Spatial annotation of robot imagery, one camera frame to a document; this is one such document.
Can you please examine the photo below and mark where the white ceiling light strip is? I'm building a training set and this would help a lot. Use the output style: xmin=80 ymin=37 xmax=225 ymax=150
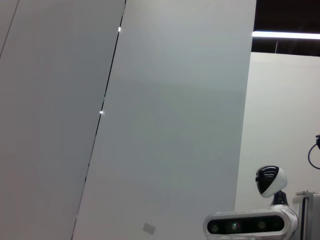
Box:
xmin=251 ymin=30 xmax=320 ymax=40

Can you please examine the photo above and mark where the dark blue wall cable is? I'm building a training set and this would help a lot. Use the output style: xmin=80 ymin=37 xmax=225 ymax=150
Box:
xmin=307 ymin=134 xmax=320 ymax=170

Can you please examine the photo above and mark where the grey wall sticker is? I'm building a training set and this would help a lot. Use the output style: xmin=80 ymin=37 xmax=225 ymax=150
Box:
xmin=142 ymin=222 xmax=157 ymax=234

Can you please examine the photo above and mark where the grey metal stand frame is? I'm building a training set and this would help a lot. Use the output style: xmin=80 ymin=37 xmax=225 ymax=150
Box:
xmin=292 ymin=190 xmax=320 ymax=240

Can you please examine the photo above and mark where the white humanoid robot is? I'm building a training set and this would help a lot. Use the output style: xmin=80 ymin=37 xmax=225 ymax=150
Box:
xmin=254 ymin=164 xmax=300 ymax=237

